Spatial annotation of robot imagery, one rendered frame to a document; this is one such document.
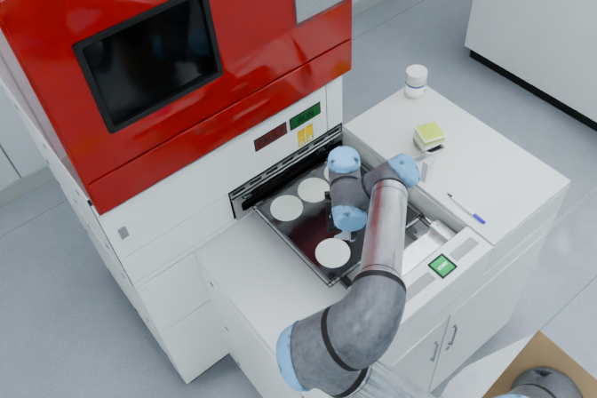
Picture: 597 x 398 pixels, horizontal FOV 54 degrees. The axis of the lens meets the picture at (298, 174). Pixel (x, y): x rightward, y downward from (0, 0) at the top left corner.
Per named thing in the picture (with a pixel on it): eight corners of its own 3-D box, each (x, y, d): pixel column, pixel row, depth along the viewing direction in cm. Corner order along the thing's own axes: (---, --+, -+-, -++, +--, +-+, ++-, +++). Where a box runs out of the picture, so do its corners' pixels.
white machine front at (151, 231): (131, 283, 176) (86, 201, 145) (338, 150, 206) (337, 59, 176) (136, 290, 174) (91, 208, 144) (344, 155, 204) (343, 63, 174)
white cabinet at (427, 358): (231, 362, 244) (192, 253, 182) (399, 235, 279) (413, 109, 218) (331, 496, 209) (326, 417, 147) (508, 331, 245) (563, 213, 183)
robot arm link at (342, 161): (328, 171, 133) (325, 143, 138) (330, 200, 142) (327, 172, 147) (362, 169, 133) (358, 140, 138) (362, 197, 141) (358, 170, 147)
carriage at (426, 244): (345, 300, 164) (344, 295, 162) (435, 230, 178) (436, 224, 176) (364, 320, 160) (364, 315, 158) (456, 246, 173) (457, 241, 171)
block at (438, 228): (428, 230, 174) (429, 224, 172) (436, 224, 176) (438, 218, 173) (449, 247, 170) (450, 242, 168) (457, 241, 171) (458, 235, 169)
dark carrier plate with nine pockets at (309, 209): (258, 207, 182) (257, 205, 182) (341, 153, 195) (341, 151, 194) (330, 281, 164) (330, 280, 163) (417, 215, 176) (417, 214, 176)
